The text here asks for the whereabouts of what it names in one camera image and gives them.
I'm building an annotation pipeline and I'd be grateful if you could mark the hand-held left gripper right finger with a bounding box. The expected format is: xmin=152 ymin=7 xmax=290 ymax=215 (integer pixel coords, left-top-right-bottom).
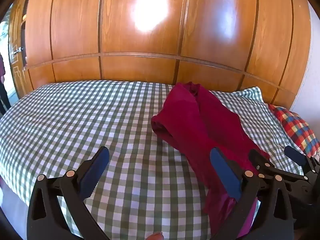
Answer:
xmin=211 ymin=147 xmax=294 ymax=240

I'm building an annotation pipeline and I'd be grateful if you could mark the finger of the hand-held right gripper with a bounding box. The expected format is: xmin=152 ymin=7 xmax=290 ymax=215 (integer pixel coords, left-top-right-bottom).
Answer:
xmin=248 ymin=149 xmax=308 ymax=184
xmin=284 ymin=145 xmax=320 ymax=176

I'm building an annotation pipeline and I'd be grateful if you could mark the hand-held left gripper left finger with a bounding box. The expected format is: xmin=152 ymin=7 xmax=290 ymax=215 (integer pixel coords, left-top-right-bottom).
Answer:
xmin=26 ymin=146 xmax=110 ymax=240

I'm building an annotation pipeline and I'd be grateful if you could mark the dark red garment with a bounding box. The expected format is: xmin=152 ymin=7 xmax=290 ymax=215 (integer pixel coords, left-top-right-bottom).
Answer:
xmin=151 ymin=82 xmax=270 ymax=233

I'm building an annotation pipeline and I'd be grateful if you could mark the multicoloured plaid pillow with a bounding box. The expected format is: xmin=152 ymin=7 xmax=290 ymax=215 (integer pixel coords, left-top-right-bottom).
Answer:
xmin=268 ymin=104 xmax=320 ymax=158

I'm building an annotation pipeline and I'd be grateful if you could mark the bed with green checked sheet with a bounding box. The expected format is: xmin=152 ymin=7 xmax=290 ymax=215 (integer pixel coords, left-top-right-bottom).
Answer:
xmin=0 ymin=80 xmax=310 ymax=240

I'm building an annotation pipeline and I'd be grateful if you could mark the green checked pillow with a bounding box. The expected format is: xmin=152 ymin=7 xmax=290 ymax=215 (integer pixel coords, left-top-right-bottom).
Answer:
xmin=212 ymin=87 xmax=266 ymax=106

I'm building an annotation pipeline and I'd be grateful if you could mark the wooden wardrobe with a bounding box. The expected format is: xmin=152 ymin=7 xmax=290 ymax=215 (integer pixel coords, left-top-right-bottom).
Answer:
xmin=25 ymin=0 xmax=312 ymax=112

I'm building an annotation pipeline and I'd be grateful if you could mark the wooden door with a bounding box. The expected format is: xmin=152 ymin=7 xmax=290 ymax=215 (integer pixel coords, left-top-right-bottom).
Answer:
xmin=9 ymin=0 xmax=33 ymax=99

